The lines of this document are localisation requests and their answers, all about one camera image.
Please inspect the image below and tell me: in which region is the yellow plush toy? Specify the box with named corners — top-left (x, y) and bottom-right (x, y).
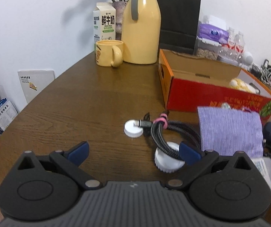
top-left (229, 78), bottom-right (256, 94)

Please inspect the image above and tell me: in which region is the water bottle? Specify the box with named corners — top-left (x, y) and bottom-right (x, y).
top-left (234, 31), bottom-right (245, 54)
top-left (225, 27), bottom-right (236, 50)

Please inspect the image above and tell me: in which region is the braided black cable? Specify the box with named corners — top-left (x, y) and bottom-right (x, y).
top-left (135, 110), bottom-right (202, 160)

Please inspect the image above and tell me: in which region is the small white bottle cap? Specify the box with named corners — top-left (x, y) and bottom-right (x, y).
top-left (124, 119), bottom-right (143, 138)

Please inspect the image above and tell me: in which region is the tangled cables pile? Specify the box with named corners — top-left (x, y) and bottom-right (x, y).
top-left (250, 58), bottom-right (271, 87)

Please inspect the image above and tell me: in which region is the purple knitted cloth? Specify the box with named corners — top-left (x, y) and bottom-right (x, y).
top-left (197, 107), bottom-right (263, 158)

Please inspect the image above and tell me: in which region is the black paper bag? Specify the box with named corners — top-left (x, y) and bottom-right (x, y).
top-left (157, 0), bottom-right (201, 54)

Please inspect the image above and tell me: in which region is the yellow ceramic mug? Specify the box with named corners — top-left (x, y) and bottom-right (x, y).
top-left (95, 40), bottom-right (124, 68)

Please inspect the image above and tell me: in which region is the clear seed container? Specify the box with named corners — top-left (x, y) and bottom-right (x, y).
top-left (194, 36), bottom-right (222, 61)

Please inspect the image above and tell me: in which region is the purple tissue pack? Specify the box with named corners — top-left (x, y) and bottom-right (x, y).
top-left (197, 24), bottom-right (229, 44)

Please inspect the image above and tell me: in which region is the water bottle left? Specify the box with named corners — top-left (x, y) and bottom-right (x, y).
top-left (225, 27), bottom-right (236, 50)

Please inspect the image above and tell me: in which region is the water bottle middle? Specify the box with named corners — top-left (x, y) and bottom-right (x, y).
top-left (234, 31), bottom-right (245, 54)

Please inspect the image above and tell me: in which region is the iridescent ball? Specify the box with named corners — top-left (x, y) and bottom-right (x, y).
top-left (221, 103), bottom-right (231, 109)

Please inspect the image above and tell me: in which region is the large white ribbed cap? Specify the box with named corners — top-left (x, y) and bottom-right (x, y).
top-left (154, 148), bottom-right (185, 173)

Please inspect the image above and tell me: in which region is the blue white paper box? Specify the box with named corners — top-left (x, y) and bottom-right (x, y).
top-left (0, 98), bottom-right (18, 134)

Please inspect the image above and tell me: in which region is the white robot figurine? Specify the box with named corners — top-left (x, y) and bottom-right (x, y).
top-left (239, 51), bottom-right (253, 71)

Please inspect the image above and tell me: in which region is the white milk carton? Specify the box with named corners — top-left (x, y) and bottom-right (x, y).
top-left (93, 2), bottom-right (116, 48)

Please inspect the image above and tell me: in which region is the red cardboard pumpkin box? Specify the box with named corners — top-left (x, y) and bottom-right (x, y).
top-left (158, 49), bottom-right (271, 122)

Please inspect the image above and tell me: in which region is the yellow thermos jug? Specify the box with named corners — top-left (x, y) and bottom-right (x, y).
top-left (122, 0), bottom-right (161, 65)

